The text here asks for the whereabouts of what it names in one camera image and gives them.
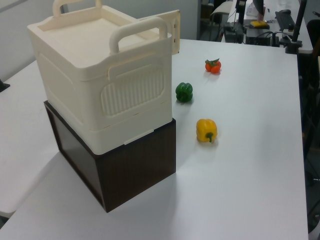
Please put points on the dark brown wooden box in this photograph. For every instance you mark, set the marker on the dark brown wooden box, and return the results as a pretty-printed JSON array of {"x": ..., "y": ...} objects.
[{"x": 135, "y": 170}]

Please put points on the black electronics box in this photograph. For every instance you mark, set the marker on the black electronics box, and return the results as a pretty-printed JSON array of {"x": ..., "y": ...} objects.
[{"x": 258, "y": 36}]

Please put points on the dark sleeved forearm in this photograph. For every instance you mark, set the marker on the dark sleeved forearm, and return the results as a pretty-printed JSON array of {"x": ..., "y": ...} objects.
[{"x": 259, "y": 7}]

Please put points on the black computer mouse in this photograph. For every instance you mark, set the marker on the black computer mouse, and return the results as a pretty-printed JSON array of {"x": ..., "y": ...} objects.
[{"x": 285, "y": 11}]

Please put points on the yellow bell pepper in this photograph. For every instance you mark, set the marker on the yellow bell pepper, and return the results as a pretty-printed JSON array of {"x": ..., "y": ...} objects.
[{"x": 206, "y": 128}]

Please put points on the white side table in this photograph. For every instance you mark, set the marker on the white side table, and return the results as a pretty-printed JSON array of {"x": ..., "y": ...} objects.
[{"x": 17, "y": 140}]

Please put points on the black keyboard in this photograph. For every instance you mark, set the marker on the black keyboard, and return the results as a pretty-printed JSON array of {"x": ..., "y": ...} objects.
[{"x": 284, "y": 21}]

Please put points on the black bracket on side table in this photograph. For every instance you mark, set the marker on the black bracket on side table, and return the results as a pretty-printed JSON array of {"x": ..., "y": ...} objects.
[{"x": 3, "y": 86}]

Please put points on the cream plastic cabinet door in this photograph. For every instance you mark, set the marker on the cream plastic cabinet door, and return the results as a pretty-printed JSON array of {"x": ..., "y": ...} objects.
[{"x": 173, "y": 27}]

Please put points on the green bell pepper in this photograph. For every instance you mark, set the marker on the green bell pepper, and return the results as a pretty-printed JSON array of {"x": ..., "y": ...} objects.
[{"x": 184, "y": 92}]

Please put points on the black pole with table clamp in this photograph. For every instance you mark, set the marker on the black pole with table clamp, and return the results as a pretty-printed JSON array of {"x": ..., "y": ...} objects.
[{"x": 298, "y": 27}]

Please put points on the thin black stand pole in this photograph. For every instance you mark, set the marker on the thin black stand pole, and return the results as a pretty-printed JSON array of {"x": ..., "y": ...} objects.
[{"x": 241, "y": 11}]

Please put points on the yellow sponge block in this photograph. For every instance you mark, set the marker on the yellow sponge block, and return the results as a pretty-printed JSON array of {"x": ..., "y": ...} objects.
[{"x": 258, "y": 24}]

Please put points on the red tomato cluster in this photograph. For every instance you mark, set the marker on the red tomato cluster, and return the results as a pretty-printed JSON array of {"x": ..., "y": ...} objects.
[{"x": 213, "y": 66}]

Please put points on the black office chair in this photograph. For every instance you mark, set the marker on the black office chair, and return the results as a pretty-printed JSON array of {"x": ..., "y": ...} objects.
[{"x": 313, "y": 32}]

